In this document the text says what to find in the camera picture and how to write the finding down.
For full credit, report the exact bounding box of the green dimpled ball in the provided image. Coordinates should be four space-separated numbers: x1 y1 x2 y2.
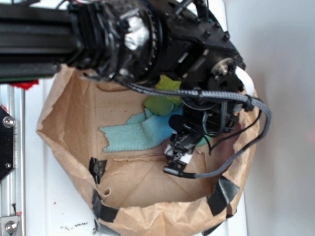
197 136 211 147

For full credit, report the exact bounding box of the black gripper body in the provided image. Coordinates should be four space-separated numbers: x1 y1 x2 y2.
169 81 244 138

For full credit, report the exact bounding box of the black corner bracket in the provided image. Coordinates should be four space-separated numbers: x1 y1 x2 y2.
0 106 15 182

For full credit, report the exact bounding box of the silver corner bracket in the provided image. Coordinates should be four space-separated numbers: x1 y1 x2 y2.
0 216 22 236

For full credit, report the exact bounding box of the green plush toy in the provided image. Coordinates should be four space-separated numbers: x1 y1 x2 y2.
144 75 182 116

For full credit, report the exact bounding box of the red plastic part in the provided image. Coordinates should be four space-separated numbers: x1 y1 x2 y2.
10 80 39 90

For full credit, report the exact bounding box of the grey braided cable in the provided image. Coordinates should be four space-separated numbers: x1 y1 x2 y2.
127 82 273 180

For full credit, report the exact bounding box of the light blue cloth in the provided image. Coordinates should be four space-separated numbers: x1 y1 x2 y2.
100 106 183 152

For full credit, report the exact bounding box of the brown paper bag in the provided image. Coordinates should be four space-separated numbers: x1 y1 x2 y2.
37 67 255 236

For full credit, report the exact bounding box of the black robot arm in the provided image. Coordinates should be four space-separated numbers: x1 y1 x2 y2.
0 0 245 137

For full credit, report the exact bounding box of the aluminium frame rail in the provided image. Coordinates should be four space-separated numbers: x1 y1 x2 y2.
0 84 26 236

